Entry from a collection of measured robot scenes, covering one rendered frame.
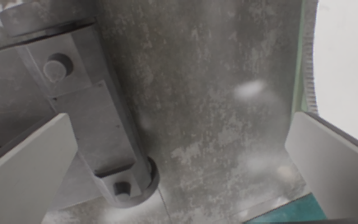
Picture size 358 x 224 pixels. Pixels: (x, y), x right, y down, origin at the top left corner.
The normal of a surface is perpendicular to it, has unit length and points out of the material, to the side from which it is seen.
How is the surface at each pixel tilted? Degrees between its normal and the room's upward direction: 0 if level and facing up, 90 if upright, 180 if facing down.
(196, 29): 0
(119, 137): 0
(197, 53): 0
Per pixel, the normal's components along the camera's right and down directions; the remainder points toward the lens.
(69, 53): 0.25, 0.46
